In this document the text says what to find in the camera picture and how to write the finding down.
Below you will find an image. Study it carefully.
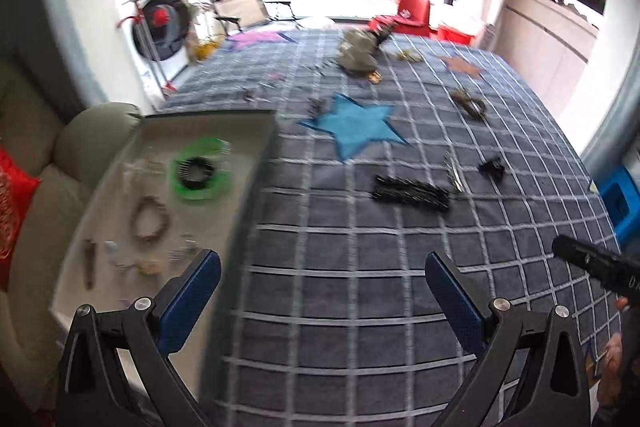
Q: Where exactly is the white washing machine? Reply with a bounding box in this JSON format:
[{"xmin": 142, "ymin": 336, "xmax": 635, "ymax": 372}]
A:
[{"xmin": 113, "ymin": 0, "xmax": 191, "ymax": 108}]

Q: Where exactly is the black hair claw clip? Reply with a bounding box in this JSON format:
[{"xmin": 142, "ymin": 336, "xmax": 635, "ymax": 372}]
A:
[{"xmin": 477, "ymin": 156, "xmax": 506, "ymax": 185}]

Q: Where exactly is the red plastic bin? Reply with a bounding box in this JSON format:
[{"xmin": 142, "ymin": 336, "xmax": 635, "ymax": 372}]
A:
[{"xmin": 436, "ymin": 25, "xmax": 474, "ymax": 46}]

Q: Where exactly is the brown braided bracelet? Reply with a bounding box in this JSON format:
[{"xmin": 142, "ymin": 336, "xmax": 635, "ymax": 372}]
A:
[{"xmin": 129, "ymin": 195, "xmax": 173, "ymax": 244}]

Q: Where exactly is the beige jewelry tray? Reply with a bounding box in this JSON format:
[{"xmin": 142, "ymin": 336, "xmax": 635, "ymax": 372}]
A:
[{"xmin": 50, "ymin": 109, "xmax": 278, "ymax": 397}]

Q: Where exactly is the red handled broom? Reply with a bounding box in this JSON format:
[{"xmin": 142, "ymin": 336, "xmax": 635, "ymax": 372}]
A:
[{"xmin": 116, "ymin": 0, "xmax": 176, "ymax": 101}]

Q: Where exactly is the silver charm with grey disc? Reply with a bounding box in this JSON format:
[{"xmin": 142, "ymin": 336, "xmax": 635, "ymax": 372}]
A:
[{"xmin": 104, "ymin": 241, "xmax": 134, "ymax": 274}]

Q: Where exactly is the red embroidered cushion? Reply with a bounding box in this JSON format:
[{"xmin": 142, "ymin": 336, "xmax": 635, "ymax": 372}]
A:
[{"xmin": 0, "ymin": 147, "xmax": 41, "ymax": 291}]

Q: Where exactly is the grey checked bed cover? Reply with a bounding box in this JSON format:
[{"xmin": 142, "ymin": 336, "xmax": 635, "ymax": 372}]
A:
[{"xmin": 167, "ymin": 30, "xmax": 620, "ymax": 426}]

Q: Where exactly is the blue plastic stool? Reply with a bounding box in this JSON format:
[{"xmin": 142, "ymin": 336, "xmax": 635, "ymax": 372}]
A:
[{"xmin": 597, "ymin": 165, "xmax": 640, "ymax": 246}]

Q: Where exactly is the beige sideboard cabinet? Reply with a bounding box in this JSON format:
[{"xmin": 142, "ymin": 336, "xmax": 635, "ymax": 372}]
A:
[{"xmin": 495, "ymin": 0, "xmax": 598, "ymax": 113}]

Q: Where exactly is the brown snap hair clip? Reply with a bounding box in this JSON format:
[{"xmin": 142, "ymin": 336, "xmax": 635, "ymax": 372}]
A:
[{"xmin": 82, "ymin": 239, "xmax": 96, "ymax": 291}]

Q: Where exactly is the clear plastic hair claw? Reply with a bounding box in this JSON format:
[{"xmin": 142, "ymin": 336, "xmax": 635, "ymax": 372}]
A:
[{"xmin": 122, "ymin": 157, "xmax": 166, "ymax": 192}]

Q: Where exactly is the yellow basket with bananas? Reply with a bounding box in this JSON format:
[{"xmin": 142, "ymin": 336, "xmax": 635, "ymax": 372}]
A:
[{"xmin": 192, "ymin": 38, "xmax": 224, "ymax": 63}]

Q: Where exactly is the red plastic chair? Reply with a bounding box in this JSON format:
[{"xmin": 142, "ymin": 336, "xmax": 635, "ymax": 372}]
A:
[{"xmin": 368, "ymin": 0, "xmax": 432, "ymax": 38}]

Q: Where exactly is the round gold keychain charm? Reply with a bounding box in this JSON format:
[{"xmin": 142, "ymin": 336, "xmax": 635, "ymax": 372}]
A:
[{"xmin": 134, "ymin": 233, "xmax": 202, "ymax": 281}]

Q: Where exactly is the black spiral hair tie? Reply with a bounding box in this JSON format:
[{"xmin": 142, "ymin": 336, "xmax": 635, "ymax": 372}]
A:
[{"xmin": 370, "ymin": 174, "xmax": 452, "ymax": 214}]

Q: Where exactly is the dark patterned bow scrunchie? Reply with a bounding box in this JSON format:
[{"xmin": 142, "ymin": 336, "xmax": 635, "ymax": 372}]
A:
[{"xmin": 372, "ymin": 24, "xmax": 394, "ymax": 48}]

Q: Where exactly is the green leather sofa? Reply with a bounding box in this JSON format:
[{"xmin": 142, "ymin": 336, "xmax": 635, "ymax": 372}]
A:
[{"xmin": 1, "ymin": 60, "xmax": 142, "ymax": 411}]

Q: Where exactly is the black spiral tie in tray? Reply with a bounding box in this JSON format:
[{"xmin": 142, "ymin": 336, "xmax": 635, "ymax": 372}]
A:
[{"xmin": 177, "ymin": 156, "xmax": 216, "ymax": 191}]

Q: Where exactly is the brown spiral hair tie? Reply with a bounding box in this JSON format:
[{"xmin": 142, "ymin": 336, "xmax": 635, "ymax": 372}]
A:
[{"xmin": 449, "ymin": 86, "xmax": 490, "ymax": 120}]

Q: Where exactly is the silver beaded hair pin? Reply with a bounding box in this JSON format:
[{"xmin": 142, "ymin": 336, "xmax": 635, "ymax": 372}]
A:
[{"xmin": 445, "ymin": 154, "xmax": 468, "ymax": 194}]

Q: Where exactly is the gold hair clip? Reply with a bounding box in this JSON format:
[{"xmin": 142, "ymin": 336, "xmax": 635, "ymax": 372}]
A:
[{"xmin": 396, "ymin": 49, "xmax": 424, "ymax": 63}]

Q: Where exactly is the green plastic bangle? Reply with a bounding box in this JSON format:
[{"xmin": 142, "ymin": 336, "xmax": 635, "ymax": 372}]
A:
[{"xmin": 169, "ymin": 136, "xmax": 231, "ymax": 202}]

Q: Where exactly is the folding camp chair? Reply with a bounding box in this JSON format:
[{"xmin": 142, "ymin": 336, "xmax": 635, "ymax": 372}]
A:
[{"xmin": 209, "ymin": 0, "xmax": 300, "ymax": 37}]

